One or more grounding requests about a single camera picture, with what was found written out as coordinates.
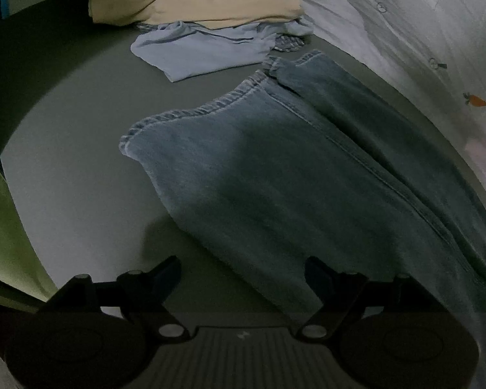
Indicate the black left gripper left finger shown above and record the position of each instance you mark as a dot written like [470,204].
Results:
[98,335]

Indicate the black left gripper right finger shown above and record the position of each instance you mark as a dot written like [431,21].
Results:
[392,334]

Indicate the blue denim jeans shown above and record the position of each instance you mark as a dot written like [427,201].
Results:
[302,159]

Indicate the green cloth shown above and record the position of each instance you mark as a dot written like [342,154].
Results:
[20,266]

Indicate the light blue garment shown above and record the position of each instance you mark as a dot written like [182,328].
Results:
[183,49]

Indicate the striped grey garment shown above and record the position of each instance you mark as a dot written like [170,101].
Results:
[289,43]

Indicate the white carrot-print storage bag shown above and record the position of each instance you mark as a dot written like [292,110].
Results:
[431,51]

